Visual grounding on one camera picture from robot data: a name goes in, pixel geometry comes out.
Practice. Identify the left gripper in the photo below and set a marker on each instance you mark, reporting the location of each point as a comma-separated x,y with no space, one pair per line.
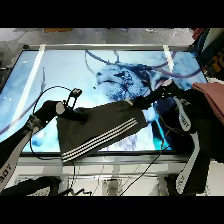
75,115

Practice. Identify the dark striped pants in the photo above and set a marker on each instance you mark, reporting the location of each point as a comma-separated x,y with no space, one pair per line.
100,130

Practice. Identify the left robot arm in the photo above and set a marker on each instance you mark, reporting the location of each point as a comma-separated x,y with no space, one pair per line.
16,142

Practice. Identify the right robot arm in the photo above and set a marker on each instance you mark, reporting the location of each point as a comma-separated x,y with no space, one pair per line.
186,120

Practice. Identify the heap of clothes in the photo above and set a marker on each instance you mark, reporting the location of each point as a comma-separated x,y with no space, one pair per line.
210,50

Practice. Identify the pink garment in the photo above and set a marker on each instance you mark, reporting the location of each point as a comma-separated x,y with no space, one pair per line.
213,98

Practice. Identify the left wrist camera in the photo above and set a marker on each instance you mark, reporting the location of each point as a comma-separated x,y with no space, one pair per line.
74,95

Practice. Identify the silver frame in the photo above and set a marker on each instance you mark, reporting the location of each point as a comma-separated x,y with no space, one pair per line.
110,170

